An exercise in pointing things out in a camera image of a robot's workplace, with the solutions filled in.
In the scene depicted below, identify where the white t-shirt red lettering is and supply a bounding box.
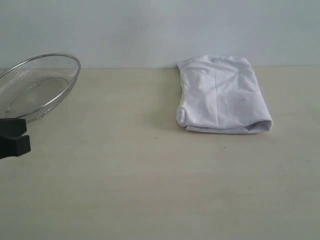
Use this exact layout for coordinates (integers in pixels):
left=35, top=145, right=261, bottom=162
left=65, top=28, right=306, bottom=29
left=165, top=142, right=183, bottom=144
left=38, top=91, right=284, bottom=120
left=176, top=55, right=273, bottom=135

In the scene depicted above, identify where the metal wire mesh basket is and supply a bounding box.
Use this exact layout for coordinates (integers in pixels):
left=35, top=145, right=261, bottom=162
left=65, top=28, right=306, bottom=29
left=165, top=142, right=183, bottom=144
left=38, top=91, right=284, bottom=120
left=0, top=53, right=81, bottom=123

